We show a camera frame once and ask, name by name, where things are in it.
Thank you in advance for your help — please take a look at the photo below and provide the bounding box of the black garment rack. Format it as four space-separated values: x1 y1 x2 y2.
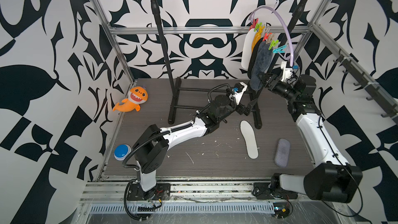
137 0 325 130

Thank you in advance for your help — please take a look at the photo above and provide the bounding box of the dark grey felt insole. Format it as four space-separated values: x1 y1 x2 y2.
250 41 274 91

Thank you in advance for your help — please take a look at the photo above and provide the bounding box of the orange shark plush toy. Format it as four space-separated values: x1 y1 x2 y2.
113 86 148 113

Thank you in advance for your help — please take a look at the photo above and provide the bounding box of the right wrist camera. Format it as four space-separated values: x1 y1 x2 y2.
279 61 297 83

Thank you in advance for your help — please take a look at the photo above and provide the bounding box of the white cable duct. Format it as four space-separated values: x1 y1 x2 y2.
88 201 276 215

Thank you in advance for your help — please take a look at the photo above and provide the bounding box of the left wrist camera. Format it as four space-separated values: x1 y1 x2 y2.
230 82 248 106

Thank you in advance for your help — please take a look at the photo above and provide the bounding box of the blue round button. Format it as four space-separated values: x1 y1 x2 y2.
114 144 132 161

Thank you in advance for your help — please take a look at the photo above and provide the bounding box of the grey fabric case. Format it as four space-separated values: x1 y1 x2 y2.
274 139 291 168

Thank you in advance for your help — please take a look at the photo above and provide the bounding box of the lilac round clip hanger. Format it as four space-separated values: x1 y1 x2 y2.
249 5 295 67

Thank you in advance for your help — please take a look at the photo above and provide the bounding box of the orange-edged insole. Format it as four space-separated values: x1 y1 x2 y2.
240 120 259 159

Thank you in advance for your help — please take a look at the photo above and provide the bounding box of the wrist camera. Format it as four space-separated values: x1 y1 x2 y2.
279 61 297 83
230 82 248 106

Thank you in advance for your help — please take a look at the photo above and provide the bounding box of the white yellow-edged insole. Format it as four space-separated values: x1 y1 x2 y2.
241 28 256 70

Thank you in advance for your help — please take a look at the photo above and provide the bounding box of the wall hook rail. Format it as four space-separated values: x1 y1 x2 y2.
332 49 398 125

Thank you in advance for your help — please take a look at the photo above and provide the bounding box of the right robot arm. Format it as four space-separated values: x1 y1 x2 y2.
259 73 363 203

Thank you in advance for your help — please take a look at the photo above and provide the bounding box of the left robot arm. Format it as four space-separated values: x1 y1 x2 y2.
122 82 258 196

